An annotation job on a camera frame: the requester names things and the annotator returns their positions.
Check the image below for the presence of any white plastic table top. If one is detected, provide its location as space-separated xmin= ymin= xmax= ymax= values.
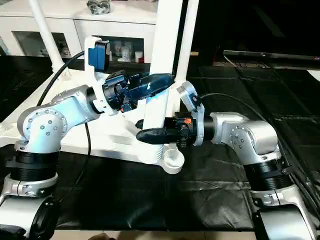
xmin=0 ymin=67 xmax=186 ymax=176

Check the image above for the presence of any white plastic table leg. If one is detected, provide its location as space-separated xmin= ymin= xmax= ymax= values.
xmin=174 ymin=0 xmax=201 ymax=83
xmin=141 ymin=0 xmax=189 ymax=166
xmin=26 ymin=0 xmax=65 ymax=74

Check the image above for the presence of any black mat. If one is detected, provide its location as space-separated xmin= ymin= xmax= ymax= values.
xmin=0 ymin=54 xmax=320 ymax=232

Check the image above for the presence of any white cabinet with glass doors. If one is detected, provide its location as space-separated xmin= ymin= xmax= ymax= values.
xmin=0 ymin=0 xmax=159 ymax=65

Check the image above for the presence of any dark crumpled plastic bag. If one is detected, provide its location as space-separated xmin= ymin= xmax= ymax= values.
xmin=86 ymin=0 xmax=111 ymax=15

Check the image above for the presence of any long black bar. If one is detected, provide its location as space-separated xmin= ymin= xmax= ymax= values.
xmin=223 ymin=49 xmax=320 ymax=63

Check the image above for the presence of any white flat board strip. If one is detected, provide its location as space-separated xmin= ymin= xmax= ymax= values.
xmin=309 ymin=69 xmax=320 ymax=83

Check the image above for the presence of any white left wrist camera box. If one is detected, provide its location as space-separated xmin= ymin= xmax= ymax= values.
xmin=83 ymin=36 xmax=119 ymax=117

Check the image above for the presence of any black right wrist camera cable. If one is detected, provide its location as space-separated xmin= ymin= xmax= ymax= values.
xmin=197 ymin=92 xmax=320 ymax=216

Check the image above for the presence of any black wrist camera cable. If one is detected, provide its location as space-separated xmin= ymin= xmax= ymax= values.
xmin=197 ymin=92 xmax=320 ymax=216
xmin=36 ymin=51 xmax=91 ymax=207

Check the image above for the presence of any black left wrist camera cable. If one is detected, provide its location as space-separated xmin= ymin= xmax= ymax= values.
xmin=36 ymin=51 xmax=91 ymax=207

